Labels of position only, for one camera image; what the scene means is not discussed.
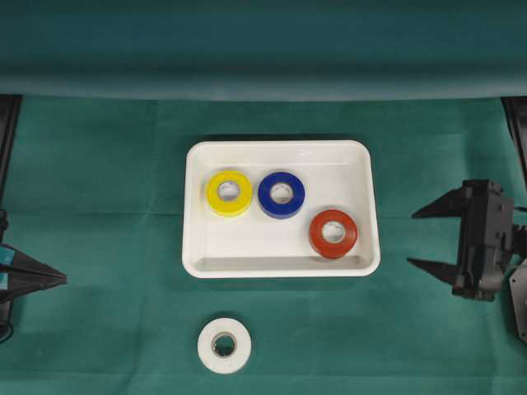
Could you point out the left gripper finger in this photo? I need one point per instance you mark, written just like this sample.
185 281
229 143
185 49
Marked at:
10 294
16 263

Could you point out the red tape roll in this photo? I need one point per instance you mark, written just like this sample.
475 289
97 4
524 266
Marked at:
332 233

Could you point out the green table cloth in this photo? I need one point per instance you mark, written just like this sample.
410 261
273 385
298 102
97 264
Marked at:
114 93

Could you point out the blue tape roll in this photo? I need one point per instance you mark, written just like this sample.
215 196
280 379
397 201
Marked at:
281 195

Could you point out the black right frame post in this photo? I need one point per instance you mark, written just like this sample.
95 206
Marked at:
516 116

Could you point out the white plastic tray case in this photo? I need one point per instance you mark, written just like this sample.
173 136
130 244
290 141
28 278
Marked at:
336 175

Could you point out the black left frame post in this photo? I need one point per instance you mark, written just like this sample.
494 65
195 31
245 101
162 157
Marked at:
10 109

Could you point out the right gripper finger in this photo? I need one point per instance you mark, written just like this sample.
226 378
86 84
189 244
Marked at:
445 272
450 204

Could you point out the yellow tape roll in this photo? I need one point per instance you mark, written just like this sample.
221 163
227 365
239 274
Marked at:
229 193

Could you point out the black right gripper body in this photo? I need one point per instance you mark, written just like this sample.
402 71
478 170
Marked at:
488 240

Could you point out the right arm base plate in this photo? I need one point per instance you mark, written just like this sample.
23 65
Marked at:
518 290

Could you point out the black frame post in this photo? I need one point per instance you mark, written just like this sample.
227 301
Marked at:
516 116
10 109

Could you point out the white tape roll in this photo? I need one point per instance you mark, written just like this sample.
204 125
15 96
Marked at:
224 346

